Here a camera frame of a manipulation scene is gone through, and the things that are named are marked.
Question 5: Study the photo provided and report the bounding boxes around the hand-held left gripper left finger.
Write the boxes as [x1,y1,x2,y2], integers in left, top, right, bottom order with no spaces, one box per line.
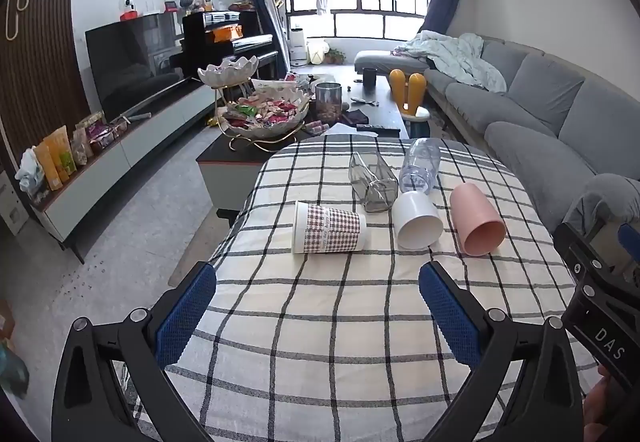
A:
[51,262,218,442]

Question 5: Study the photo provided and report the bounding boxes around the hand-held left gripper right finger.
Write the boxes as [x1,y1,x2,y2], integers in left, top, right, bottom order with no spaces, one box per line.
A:
[418,261,586,442]

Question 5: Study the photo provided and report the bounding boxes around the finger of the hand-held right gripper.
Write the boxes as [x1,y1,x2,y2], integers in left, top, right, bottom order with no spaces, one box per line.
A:
[617,222,640,269]
[552,221,608,303]

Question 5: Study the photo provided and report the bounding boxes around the pink plastic cup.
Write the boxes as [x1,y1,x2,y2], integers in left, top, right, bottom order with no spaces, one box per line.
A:
[449,183,506,256]

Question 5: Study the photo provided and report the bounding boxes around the white plastic cup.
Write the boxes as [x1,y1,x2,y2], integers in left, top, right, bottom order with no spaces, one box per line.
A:
[391,191,444,251]

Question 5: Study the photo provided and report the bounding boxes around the houndstooth pattern paper cup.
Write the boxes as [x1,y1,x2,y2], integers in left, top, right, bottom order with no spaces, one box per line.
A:
[292,200,367,255]

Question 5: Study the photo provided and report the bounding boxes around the clear grey glass cup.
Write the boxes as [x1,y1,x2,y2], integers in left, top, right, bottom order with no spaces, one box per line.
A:
[348,152,399,214]

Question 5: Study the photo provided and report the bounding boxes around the person's right hand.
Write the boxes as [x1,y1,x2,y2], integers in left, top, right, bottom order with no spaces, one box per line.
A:
[584,366,632,442]

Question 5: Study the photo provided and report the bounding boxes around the black white checked tablecloth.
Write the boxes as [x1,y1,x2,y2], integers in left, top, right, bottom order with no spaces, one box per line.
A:
[127,138,601,442]

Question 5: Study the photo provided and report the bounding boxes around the clear plastic water bottle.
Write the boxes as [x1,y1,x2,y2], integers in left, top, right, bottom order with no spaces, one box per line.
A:
[399,138,442,195]

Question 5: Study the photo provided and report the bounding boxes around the grey sectional sofa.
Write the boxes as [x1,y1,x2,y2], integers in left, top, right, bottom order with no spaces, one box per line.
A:
[355,34,640,235]

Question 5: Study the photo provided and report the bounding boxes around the dark coffee table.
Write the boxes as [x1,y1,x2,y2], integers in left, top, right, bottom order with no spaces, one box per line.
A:
[196,72,416,223]

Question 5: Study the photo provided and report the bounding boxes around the white television cabinet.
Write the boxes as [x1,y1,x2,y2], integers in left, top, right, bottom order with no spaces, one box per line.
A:
[30,77,221,265]

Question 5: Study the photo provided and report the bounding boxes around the dark red snack packets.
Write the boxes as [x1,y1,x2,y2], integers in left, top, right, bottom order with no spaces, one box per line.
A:
[75,113,127,158]

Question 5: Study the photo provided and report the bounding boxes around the large orange snack packet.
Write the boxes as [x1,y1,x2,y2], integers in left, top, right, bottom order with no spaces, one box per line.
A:
[44,127,77,184]

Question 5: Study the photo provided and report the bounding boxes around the small orange snack packet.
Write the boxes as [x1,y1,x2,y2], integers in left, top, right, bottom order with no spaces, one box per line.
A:
[32,144,57,191]

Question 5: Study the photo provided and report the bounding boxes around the white paper sheet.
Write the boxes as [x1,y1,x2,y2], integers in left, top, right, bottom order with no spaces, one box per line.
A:
[322,124,382,139]

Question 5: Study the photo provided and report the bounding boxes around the white crumpled cloth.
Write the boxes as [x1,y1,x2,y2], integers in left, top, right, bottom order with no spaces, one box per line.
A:
[15,149,46,196]

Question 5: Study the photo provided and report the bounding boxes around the yellow rabbit ear ornament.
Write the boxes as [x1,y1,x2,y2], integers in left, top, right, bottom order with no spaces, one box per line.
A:
[389,69,431,123]

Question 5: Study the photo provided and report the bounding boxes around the pile of wrapped candies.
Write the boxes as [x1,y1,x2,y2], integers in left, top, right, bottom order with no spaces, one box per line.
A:
[225,92,308,129]

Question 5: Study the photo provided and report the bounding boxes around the pale green crumpled blanket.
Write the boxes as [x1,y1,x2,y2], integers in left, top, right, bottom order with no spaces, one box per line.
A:
[392,30,508,93]

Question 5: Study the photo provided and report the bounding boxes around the glass jar of nuts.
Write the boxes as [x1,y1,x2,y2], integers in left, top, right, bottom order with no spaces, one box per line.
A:
[315,82,343,122]

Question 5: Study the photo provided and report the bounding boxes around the white tiered bowl stand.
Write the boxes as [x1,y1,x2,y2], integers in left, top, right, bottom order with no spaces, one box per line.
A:
[197,56,312,153]

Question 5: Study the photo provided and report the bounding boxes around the black flat television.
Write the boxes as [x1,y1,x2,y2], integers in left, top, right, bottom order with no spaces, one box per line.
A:
[85,13,183,115]

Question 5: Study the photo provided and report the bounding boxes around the black upright piano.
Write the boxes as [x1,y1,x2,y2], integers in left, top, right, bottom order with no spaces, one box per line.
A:
[170,11,280,80]

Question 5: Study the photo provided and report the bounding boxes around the white air purifier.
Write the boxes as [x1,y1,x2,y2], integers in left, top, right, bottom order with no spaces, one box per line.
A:
[289,27,307,67]

